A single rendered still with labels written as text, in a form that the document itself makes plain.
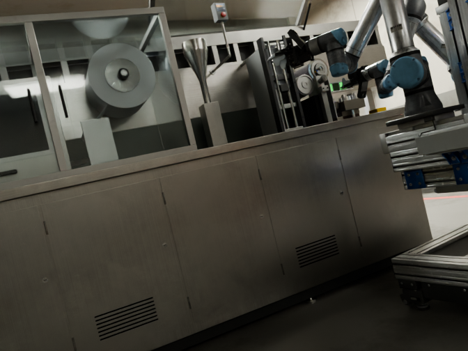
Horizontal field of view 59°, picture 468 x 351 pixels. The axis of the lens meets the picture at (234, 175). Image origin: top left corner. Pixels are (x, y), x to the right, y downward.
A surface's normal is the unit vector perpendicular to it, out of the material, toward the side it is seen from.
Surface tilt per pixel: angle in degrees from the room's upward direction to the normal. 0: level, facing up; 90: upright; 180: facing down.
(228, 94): 90
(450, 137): 90
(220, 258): 90
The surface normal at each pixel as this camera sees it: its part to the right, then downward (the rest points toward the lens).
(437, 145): -0.84, 0.21
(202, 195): 0.38, -0.08
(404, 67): -0.51, 0.26
